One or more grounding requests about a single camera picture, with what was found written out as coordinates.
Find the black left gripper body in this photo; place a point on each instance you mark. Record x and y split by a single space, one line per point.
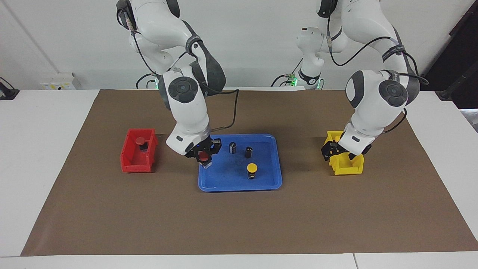
334 148

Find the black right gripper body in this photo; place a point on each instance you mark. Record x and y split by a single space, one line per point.
214 145

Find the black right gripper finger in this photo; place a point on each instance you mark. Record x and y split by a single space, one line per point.
211 155
193 157

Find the red push button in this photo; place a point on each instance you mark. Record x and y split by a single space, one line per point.
140 141
203 156

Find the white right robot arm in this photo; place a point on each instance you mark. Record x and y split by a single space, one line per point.
186 108

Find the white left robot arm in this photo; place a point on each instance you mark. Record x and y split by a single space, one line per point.
368 108

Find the blue plastic tray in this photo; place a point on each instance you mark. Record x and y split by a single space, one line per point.
231 181

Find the yellow plastic storage bin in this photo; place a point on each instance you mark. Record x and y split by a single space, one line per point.
349 169

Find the black cylindrical capacitor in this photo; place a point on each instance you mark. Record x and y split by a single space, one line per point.
248 152
232 147

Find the red plastic storage bin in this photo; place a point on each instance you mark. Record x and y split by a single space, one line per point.
134 166

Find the brown paper table mat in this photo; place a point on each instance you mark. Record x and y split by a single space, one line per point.
239 224

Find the black stand leg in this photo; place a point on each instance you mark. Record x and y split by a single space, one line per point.
444 95

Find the grey crumpled sheet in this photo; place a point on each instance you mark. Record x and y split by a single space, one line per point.
471 117

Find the black background panel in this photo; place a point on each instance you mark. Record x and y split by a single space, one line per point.
468 61

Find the black clamp foot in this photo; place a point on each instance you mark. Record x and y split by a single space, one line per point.
7 93

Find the white wall power box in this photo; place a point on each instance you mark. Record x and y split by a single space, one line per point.
56 81

